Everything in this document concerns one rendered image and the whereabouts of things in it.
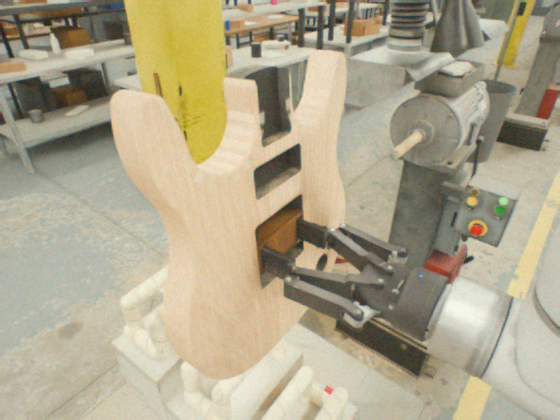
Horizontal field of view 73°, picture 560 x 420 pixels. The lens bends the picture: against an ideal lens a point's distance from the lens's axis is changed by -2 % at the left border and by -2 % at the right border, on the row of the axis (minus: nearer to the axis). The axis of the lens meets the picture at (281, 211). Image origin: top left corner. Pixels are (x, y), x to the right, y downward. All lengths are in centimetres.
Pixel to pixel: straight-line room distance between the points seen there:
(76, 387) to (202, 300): 190
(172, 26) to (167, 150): 129
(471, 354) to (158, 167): 33
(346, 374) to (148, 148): 81
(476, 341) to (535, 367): 5
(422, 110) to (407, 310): 106
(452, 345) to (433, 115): 107
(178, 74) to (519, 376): 148
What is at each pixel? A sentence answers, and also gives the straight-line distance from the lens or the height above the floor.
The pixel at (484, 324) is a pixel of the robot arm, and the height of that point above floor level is 149.
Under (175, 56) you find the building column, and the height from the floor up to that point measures 144.
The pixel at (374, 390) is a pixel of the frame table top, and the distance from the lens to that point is 101.
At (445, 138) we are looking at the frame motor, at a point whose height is 125.
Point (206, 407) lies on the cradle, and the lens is 83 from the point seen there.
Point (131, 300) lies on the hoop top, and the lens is 83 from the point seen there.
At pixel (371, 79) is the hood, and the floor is 148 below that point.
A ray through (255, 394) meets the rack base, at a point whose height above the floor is 102.
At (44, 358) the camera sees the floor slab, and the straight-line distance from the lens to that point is 249.
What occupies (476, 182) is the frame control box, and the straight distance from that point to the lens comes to 147.
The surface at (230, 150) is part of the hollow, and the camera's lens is 43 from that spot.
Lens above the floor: 178
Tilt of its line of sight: 34 degrees down
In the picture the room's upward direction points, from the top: straight up
